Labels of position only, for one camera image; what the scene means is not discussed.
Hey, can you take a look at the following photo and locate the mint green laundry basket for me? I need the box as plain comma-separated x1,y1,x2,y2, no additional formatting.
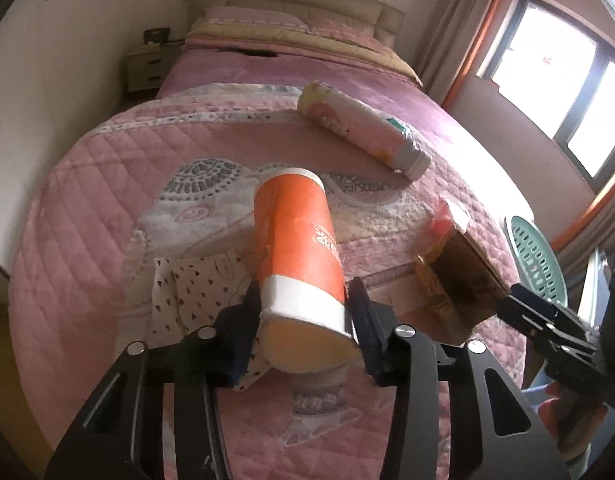
504,216,568,307

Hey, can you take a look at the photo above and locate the brown cardboard piece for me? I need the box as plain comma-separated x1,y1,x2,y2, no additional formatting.
416,229,509,344

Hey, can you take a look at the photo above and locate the red plastic bag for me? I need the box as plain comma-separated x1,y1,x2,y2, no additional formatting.
430,198,471,237

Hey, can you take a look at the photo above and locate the orange white paper cup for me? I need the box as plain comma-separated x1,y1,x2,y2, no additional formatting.
253,168,361,374

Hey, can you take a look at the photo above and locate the pink floral paper cup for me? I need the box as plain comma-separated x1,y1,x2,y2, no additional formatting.
298,81,431,181

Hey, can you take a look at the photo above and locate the person's right hand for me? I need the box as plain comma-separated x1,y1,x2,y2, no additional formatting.
537,382,608,463

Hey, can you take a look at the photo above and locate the white dotted cloth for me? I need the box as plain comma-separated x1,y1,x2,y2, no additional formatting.
149,248,274,392

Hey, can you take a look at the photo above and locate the pink quilted blanket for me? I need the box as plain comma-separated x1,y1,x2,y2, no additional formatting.
8,81,529,480

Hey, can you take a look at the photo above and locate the window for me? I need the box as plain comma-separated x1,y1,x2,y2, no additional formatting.
482,0,615,192

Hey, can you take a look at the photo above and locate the beige nightstand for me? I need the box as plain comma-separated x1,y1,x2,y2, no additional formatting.
124,42,183,94

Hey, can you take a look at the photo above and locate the purple bedspread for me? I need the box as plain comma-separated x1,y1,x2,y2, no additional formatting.
159,49,454,131

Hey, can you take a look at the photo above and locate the pink pillow right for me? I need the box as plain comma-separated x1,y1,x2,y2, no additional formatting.
306,18,391,53

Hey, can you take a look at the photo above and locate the pink pillow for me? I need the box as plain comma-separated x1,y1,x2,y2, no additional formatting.
201,6,309,32
306,18,391,53

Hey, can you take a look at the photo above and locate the white wardrobe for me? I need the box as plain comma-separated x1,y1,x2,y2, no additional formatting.
0,0,186,271

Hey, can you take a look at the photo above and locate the black device on nightstand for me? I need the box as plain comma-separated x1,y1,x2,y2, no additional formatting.
143,27,171,44

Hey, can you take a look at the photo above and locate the yellow folded blanket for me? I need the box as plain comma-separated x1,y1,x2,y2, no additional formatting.
185,21,422,88

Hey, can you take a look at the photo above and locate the pink pillow left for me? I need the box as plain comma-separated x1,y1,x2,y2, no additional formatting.
201,6,309,32

